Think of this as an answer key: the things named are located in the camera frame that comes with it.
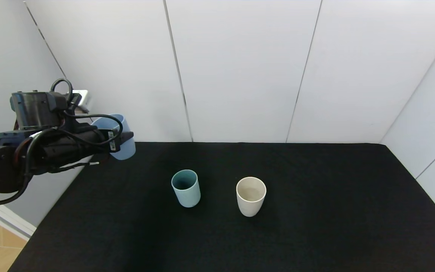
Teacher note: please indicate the blue plastic cup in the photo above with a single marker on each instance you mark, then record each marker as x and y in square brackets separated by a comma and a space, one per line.
[127, 153]

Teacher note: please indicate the white partition base rail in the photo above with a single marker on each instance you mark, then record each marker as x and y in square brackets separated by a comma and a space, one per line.
[2, 219]

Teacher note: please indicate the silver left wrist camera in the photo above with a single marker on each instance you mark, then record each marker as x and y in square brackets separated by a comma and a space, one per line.
[82, 96]

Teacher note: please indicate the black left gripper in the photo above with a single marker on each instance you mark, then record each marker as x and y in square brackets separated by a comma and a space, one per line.
[111, 140]

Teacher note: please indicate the beige plastic cup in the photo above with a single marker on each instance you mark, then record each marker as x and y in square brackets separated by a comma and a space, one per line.
[250, 206]

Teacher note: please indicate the teal plastic cup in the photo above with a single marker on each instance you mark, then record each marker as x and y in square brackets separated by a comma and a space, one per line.
[189, 196]

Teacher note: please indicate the black table cloth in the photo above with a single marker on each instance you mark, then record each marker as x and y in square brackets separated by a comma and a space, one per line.
[315, 226]

